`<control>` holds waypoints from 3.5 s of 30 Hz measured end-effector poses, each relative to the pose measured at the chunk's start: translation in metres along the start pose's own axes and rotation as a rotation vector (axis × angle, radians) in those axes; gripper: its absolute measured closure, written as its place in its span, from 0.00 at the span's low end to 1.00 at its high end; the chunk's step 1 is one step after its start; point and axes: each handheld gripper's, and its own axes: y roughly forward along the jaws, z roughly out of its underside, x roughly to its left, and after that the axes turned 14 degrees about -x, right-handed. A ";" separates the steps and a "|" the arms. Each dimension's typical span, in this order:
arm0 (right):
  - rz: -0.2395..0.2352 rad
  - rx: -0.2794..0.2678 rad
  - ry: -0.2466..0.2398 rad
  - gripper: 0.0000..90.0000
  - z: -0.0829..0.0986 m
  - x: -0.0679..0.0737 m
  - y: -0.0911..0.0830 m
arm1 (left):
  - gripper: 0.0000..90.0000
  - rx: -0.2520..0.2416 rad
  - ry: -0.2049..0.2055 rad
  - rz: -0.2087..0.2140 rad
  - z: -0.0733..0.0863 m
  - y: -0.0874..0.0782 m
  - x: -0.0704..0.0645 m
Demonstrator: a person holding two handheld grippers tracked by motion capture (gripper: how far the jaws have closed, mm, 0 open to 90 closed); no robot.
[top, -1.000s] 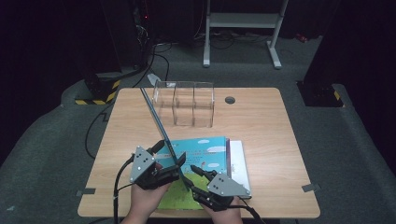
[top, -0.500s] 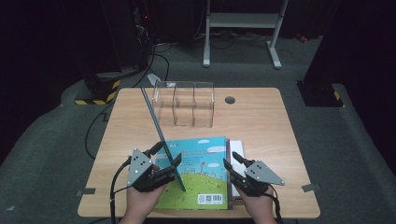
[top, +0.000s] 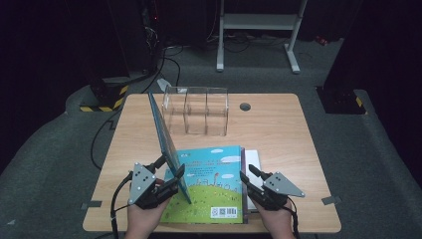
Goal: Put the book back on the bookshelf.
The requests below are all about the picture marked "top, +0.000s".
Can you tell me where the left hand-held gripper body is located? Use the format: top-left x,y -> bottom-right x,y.
127,162 -> 180,210

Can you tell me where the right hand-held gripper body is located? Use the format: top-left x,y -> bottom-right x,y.
255,171 -> 307,212

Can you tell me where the thick white book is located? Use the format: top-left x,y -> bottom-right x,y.
244,149 -> 264,213

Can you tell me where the thin blue picture book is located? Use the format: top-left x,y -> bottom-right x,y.
147,92 -> 193,204

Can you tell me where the colourful hardcover picture book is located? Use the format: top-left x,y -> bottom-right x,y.
159,144 -> 245,224

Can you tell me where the clear acrylic book rack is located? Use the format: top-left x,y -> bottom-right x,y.
161,86 -> 229,136

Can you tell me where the person's right hand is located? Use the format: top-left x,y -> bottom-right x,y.
253,200 -> 297,239

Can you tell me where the person's left hand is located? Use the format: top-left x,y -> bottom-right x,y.
123,198 -> 170,239

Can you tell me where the grey tape piece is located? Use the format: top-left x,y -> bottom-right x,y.
81,200 -> 103,211
321,195 -> 342,206

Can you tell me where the black base with hazard stripes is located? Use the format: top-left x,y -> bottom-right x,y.
316,87 -> 367,116
79,78 -> 129,113

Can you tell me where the black equipment tower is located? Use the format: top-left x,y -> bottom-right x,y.
140,0 -> 167,74

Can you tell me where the white metal stand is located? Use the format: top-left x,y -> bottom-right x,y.
216,0 -> 308,75

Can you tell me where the right hand-held gripper black cable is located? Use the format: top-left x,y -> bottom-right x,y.
287,197 -> 302,239

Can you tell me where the hand-held gripper black cable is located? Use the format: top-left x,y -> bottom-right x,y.
287,197 -> 302,239
109,172 -> 134,239

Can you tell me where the left hand-held gripper black cable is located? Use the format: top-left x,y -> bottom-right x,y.
109,172 -> 134,239

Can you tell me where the black floor cable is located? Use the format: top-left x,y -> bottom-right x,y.
90,109 -> 122,171

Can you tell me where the bundle of black floor cables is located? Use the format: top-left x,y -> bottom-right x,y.
207,31 -> 290,54

